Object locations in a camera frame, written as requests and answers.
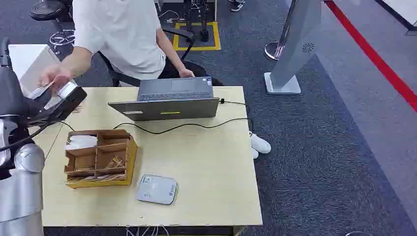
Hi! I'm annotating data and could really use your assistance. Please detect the white power strip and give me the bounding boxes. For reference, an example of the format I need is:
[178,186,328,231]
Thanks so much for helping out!
[158,9,180,24]

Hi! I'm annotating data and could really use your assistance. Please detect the chrome stanchion post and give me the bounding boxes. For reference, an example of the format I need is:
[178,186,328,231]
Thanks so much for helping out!
[264,0,297,61]

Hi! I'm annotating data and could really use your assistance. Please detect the wooden card box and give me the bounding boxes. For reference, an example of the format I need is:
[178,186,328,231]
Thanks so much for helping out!
[63,129,139,190]

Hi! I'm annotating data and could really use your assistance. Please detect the person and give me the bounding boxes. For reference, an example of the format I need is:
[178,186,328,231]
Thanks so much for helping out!
[39,0,225,88]

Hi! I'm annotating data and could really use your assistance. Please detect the cards with yellow lanyards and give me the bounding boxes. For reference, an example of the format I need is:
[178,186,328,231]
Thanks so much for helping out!
[103,157,126,170]

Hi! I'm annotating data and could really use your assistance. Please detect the stack of white cards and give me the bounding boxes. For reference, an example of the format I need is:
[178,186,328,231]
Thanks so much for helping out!
[64,135,99,151]

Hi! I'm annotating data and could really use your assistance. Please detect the dark sneaker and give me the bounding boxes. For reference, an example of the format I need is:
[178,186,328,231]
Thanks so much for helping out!
[228,0,246,13]

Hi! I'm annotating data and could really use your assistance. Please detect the black robot legs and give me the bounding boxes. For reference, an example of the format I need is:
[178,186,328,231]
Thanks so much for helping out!
[182,0,211,43]

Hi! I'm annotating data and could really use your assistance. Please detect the white cables under desk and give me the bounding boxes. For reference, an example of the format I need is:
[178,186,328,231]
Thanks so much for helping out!
[125,224,170,236]

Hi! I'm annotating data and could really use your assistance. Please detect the grey kiosk stand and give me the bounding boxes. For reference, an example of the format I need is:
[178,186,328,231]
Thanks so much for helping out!
[263,0,324,95]

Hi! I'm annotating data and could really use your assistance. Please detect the white side cabinet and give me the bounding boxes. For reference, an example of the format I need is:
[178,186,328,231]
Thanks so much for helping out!
[7,43,62,96]

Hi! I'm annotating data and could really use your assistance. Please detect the white card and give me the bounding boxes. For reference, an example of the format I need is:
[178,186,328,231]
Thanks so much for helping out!
[28,81,56,100]

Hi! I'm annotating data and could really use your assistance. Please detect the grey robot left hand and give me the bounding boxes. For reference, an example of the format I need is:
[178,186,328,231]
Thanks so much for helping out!
[25,85,88,125]

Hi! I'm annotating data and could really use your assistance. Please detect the chrome chair base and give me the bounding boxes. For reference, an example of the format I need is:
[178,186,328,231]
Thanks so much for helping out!
[49,29,76,47]

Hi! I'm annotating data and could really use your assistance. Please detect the person's right hand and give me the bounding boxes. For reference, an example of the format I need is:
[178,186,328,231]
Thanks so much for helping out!
[39,64,72,94]

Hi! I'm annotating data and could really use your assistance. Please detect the black laptop power cable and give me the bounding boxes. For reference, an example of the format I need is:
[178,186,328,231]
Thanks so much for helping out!
[113,98,254,135]

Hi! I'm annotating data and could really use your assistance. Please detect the grey laptop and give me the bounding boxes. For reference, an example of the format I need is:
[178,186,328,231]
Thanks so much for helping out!
[108,77,220,122]

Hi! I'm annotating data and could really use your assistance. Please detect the yellow-bordered floor mat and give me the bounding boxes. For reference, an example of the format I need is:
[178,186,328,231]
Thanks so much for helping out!
[172,21,222,52]

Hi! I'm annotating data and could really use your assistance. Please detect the black round stool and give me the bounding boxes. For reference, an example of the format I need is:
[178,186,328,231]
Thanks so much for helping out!
[29,0,73,22]

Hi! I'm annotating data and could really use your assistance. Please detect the pale wooden desk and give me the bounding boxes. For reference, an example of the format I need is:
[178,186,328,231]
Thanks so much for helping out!
[31,86,264,236]

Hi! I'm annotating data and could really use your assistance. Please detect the person's left hand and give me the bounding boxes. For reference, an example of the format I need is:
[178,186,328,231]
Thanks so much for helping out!
[178,67,196,79]

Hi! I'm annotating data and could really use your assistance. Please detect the grey card reader pad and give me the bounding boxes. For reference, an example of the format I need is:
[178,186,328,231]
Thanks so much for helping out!
[136,174,179,206]

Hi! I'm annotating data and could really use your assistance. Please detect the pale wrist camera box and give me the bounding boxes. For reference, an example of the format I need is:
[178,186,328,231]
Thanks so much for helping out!
[57,81,78,100]

